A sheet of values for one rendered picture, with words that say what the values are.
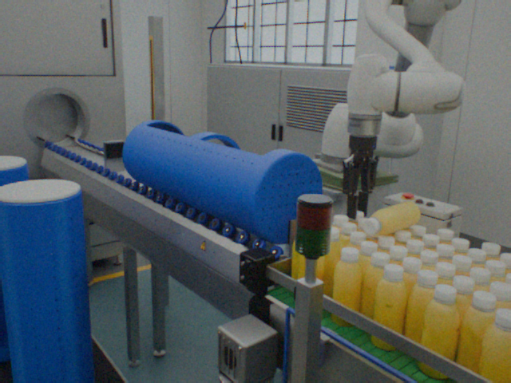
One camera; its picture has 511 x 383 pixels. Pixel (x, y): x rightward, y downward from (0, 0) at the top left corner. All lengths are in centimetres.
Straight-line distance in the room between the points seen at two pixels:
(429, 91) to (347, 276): 51
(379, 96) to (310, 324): 63
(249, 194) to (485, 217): 308
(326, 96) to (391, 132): 144
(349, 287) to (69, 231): 102
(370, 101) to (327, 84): 209
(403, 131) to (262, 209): 82
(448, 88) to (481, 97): 286
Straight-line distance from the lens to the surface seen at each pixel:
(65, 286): 184
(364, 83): 130
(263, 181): 135
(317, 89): 345
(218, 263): 158
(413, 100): 130
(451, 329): 102
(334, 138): 202
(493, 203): 420
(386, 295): 106
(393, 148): 203
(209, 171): 153
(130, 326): 250
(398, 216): 125
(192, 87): 712
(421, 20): 180
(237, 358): 120
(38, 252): 177
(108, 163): 251
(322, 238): 85
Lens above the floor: 149
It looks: 15 degrees down
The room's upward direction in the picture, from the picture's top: 2 degrees clockwise
